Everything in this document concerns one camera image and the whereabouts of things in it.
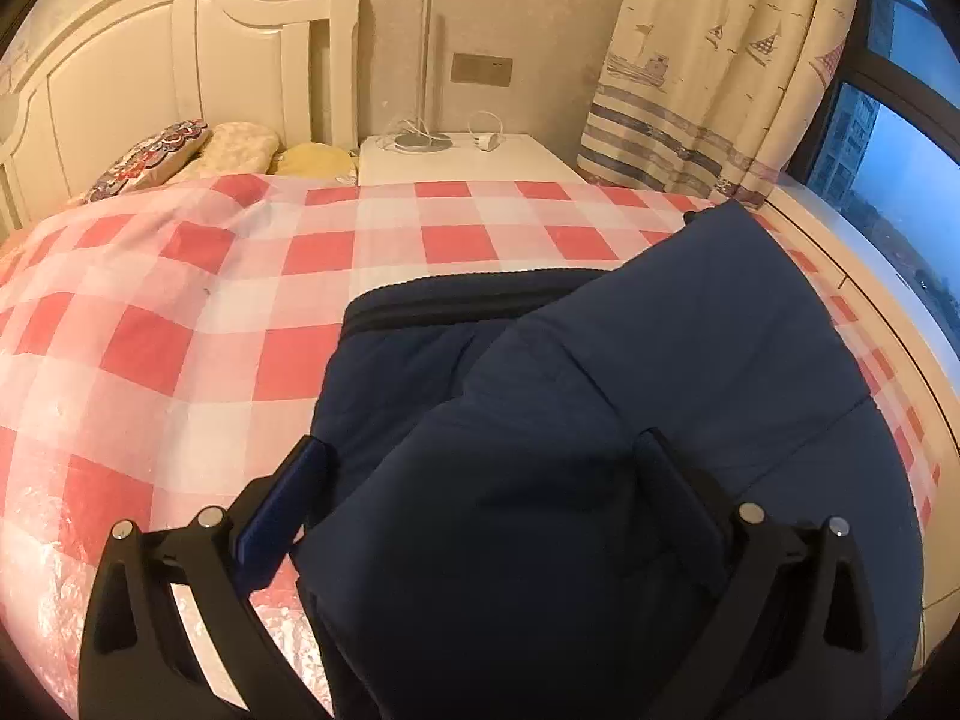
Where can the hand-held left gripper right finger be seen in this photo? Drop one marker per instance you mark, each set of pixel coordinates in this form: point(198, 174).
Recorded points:
point(697, 517)

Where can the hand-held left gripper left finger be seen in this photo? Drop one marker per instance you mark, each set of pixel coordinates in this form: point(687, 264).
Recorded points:
point(274, 532)

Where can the navy padded jacket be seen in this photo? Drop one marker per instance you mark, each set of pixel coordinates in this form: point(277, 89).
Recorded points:
point(600, 405)

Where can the red white checked blanket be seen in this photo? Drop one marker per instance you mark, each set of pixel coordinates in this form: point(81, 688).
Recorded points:
point(187, 315)

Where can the white window sill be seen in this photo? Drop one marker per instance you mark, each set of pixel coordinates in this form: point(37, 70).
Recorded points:
point(862, 270)

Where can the yellow pillow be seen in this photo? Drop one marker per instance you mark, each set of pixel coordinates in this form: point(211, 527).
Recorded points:
point(315, 159)

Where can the beige floral pillow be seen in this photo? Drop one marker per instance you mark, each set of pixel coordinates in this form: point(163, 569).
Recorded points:
point(236, 146)

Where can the patterned red pillow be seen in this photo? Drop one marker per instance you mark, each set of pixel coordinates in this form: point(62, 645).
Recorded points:
point(146, 157)

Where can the window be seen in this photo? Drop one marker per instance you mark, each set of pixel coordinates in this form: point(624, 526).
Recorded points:
point(892, 165)

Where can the white nightstand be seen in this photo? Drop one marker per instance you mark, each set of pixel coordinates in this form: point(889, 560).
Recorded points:
point(465, 161)

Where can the silver pole lamp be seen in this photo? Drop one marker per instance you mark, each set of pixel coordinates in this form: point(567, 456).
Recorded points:
point(424, 139)

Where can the boat print striped curtain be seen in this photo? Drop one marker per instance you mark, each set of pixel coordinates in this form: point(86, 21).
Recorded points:
point(712, 67)

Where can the white wooden headboard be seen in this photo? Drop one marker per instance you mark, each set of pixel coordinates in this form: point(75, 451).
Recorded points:
point(150, 67)

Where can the wall switch plate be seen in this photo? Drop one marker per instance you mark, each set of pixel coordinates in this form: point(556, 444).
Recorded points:
point(481, 69)

